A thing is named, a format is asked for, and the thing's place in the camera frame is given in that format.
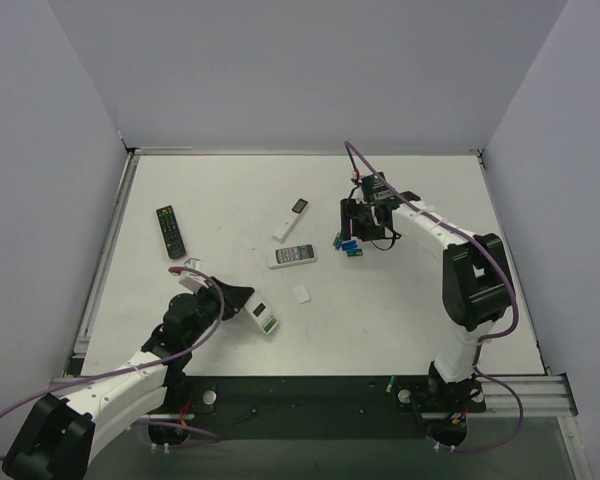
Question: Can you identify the white battery cover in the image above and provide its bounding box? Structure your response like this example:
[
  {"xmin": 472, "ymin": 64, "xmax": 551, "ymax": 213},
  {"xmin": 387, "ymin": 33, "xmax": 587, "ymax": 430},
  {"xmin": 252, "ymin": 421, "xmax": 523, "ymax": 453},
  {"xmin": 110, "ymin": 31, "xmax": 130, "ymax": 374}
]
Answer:
[{"xmin": 293, "ymin": 285, "xmax": 311, "ymax": 304}]

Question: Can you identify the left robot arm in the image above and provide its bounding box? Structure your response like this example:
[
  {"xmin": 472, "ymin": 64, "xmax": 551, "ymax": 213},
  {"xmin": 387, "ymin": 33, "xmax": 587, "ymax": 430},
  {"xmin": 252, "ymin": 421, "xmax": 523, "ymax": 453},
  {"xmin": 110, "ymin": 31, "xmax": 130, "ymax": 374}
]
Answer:
[{"xmin": 2, "ymin": 277, "xmax": 255, "ymax": 479}]

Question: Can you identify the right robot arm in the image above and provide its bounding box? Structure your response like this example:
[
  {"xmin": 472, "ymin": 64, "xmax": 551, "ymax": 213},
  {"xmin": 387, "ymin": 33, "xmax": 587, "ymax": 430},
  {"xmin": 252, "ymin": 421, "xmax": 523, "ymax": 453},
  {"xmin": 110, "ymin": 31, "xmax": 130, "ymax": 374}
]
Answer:
[{"xmin": 334, "ymin": 172, "xmax": 515, "ymax": 397}]

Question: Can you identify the white grey AC remote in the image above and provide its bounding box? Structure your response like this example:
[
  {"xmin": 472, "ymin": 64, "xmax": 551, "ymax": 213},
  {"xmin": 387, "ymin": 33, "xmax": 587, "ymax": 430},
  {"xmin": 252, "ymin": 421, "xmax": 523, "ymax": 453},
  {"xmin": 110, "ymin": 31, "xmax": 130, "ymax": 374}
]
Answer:
[{"xmin": 267, "ymin": 244, "xmax": 317, "ymax": 270}]

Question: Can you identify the slim white remote control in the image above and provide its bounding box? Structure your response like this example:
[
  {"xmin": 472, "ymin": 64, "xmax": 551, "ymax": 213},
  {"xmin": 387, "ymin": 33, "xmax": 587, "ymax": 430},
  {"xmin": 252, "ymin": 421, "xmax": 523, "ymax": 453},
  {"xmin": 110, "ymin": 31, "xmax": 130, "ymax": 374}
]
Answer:
[{"xmin": 272, "ymin": 198, "xmax": 309, "ymax": 243}]

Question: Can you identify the black TV remote control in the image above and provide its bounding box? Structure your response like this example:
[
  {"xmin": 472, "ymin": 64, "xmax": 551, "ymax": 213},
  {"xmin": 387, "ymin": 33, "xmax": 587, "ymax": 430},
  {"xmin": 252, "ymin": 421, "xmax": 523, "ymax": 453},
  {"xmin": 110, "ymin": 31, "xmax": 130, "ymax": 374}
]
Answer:
[{"xmin": 156, "ymin": 205, "xmax": 187, "ymax": 260}]

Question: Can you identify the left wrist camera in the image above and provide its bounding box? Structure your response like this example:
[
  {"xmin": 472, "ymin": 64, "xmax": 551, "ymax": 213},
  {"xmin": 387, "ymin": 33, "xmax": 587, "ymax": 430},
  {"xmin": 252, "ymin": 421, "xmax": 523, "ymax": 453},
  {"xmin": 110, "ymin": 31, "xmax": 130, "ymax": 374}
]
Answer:
[{"xmin": 178, "ymin": 258, "xmax": 207, "ymax": 294}]

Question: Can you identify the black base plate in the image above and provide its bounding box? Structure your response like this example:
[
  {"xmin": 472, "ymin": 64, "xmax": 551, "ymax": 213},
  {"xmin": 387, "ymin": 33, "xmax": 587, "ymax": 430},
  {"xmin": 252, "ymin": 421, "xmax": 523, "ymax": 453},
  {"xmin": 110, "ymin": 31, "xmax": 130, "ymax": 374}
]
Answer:
[{"xmin": 149, "ymin": 375, "xmax": 483, "ymax": 440}]

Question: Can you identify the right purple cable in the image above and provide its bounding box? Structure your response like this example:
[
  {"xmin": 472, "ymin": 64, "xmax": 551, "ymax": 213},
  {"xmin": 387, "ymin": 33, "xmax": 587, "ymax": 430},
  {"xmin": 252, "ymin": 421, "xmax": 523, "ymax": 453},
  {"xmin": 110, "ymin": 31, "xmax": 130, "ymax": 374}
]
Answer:
[{"xmin": 343, "ymin": 140, "xmax": 526, "ymax": 454}]

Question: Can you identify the aluminium frame rail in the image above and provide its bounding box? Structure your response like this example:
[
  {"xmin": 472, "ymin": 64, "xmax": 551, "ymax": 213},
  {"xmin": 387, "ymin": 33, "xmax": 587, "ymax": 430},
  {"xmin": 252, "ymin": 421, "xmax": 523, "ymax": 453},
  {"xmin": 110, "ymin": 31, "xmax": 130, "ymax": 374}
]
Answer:
[{"xmin": 469, "ymin": 374, "xmax": 579, "ymax": 418}]

